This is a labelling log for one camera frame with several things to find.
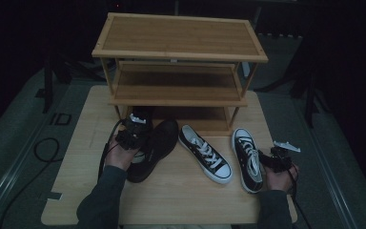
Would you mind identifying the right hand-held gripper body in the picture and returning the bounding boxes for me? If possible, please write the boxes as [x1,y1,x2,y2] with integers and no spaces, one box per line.
[266,140,301,175]

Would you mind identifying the hand-held gripper black cable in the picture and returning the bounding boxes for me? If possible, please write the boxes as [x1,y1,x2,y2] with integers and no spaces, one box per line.
[285,168,314,229]
[97,118,123,180]

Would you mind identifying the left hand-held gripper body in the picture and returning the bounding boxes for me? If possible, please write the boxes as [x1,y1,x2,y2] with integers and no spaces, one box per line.
[114,113,155,151]

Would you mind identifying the black floor cable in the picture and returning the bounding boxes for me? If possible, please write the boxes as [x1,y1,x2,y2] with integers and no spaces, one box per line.
[0,136,61,229]

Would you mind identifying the person's left hand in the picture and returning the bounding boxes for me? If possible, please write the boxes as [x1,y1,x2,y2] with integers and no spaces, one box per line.
[104,142,141,172]

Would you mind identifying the right hand-held gripper black cable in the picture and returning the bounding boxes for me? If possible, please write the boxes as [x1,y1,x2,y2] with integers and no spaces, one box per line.
[285,168,314,229]

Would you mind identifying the black metal stand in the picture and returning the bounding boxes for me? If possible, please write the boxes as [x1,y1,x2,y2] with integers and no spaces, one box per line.
[42,56,55,114]
[304,73,318,128]

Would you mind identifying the black mesh shoe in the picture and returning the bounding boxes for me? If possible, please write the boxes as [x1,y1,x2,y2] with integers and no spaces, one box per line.
[126,118,180,184]
[132,106,156,121]

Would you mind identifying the person's right hand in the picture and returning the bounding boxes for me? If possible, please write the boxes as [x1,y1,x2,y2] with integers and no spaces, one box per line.
[264,164,299,193]

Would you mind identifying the black canvas sneaker white laces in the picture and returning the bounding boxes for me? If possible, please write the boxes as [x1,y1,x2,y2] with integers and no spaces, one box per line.
[177,124,234,185]
[231,127,265,195]

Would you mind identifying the left hand-held gripper black cable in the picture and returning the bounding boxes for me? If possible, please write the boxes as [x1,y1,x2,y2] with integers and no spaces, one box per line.
[97,118,123,180]

